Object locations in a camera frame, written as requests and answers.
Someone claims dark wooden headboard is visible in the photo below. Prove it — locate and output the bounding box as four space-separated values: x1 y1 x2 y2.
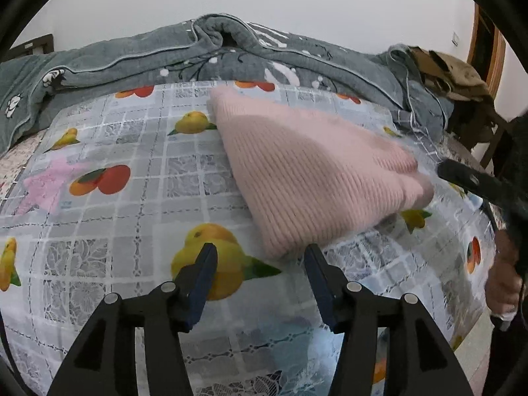
6 33 55 63

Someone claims wooden chair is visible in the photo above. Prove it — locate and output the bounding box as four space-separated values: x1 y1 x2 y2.
446 98 514 171

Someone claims person's right hand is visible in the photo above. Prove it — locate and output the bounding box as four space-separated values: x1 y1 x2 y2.
486 228 525 323

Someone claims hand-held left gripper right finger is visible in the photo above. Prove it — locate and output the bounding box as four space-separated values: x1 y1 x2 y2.
304 243 474 396

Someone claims wooden door frame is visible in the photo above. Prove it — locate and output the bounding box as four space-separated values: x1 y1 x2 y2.
467 3 508 106

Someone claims grey printed blanket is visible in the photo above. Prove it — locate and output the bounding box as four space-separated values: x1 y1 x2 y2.
0 14 455 154

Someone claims brown garment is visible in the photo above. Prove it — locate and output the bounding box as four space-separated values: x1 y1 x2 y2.
408 46 494 102

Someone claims pink fuzzy cloth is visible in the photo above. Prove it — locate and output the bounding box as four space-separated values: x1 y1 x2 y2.
16 156 89 215

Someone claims fruit-printed plastic table cover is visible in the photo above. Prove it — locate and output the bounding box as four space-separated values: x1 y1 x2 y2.
0 80 502 396

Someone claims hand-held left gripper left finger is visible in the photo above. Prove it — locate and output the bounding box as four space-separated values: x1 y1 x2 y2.
47 243 218 396

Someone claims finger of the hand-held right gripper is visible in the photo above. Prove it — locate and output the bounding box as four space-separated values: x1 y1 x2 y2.
437 159 484 194

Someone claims pink knitted sweater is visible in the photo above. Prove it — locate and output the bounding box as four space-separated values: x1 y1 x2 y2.
208 86 436 261

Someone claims beige floral bed sheet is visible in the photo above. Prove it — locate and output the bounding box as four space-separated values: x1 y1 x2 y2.
0 130 48 190

